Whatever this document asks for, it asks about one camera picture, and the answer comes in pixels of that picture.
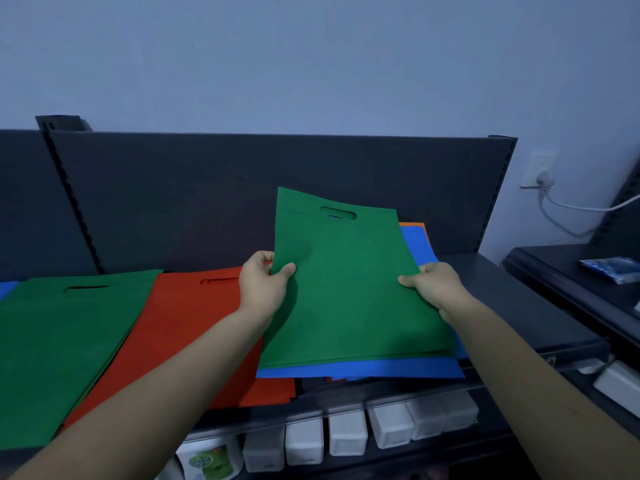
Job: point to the small white box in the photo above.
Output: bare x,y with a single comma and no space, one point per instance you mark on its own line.
592,365

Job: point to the pile of red bags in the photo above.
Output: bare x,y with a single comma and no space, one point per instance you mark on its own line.
185,314

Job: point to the person's right hand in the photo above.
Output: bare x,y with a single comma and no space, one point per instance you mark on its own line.
440,289

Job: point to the person's left forearm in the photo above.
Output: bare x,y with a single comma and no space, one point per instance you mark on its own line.
150,399

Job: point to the white plug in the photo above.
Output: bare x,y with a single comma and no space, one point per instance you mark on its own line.
544,180

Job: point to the person's right forearm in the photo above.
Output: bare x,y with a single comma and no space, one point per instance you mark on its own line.
530,389

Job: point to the large white box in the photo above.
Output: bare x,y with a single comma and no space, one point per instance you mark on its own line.
620,387

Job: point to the person's left hand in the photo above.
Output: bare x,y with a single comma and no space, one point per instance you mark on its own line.
257,289

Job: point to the blue plastic packet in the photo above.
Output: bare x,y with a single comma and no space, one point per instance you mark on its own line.
612,268

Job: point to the white bottle green label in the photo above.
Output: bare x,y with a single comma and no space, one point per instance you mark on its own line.
210,458

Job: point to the person's right thumb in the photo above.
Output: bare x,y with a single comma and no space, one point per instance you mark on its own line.
412,280

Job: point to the pile of green bags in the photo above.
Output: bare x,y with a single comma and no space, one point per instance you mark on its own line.
55,344

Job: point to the green non-woven bag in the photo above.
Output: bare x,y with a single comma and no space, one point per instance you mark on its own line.
350,284

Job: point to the blue non-woven bag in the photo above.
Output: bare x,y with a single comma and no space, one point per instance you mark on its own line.
380,368

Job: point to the orange non-woven bag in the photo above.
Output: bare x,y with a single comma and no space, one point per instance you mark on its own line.
412,224

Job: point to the dark grey shelf unit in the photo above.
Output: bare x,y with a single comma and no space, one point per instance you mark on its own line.
200,194

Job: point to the row of white boxes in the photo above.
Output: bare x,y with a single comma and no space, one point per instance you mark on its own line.
350,432

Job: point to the dark side shelf unit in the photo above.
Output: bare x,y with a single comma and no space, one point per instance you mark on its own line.
575,279

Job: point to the white wall socket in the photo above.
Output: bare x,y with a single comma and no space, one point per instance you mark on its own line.
536,167

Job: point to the person's left thumb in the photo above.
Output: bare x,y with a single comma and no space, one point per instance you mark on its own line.
283,273

